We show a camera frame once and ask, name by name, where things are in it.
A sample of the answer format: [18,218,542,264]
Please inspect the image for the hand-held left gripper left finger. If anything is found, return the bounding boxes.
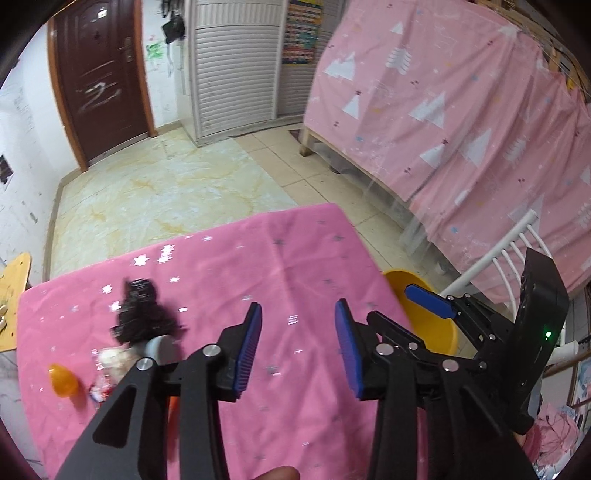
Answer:
[54,301,264,480]

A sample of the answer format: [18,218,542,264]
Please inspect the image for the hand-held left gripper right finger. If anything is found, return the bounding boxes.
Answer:
[335,298,539,480]

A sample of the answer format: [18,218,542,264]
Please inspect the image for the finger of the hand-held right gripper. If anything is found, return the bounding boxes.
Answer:
[405,284,513,343]

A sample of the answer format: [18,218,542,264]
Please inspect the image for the yellow plastic bucket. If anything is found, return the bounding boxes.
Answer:
[382,269,460,356]

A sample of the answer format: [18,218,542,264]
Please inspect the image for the person's left hand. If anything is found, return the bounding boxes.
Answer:
[252,466,301,480]

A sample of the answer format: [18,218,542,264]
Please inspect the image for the white metal rack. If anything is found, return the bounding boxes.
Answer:
[441,209,591,370]

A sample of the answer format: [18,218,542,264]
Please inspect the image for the pink star tablecloth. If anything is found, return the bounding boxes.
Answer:
[16,203,458,480]

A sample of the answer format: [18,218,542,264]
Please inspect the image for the black and white sock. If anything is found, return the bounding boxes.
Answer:
[111,298,188,344]

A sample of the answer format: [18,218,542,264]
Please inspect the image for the pink patterned cloth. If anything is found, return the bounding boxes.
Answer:
[526,401,587,467]

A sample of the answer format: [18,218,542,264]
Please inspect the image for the cream rolled sock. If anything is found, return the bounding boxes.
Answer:
[95,348,134,384]

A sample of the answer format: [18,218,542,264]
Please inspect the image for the orange plastic cup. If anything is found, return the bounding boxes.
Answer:
[49,363,81,398]

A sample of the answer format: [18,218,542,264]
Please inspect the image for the pink tree-print curtain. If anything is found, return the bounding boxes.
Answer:
[302,0,591,296]

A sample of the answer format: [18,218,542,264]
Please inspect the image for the yellow wooden chair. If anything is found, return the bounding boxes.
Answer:
[0,252,32,354]

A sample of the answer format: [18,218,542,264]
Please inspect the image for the white slatted wardrobe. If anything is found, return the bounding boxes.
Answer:
[178,0,333,147]

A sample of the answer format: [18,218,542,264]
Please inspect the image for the colourful chart poster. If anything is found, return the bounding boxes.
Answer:
[281,0,324,65]

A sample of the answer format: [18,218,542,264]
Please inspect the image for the dark brown door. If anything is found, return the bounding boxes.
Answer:
[46,0,155,171]

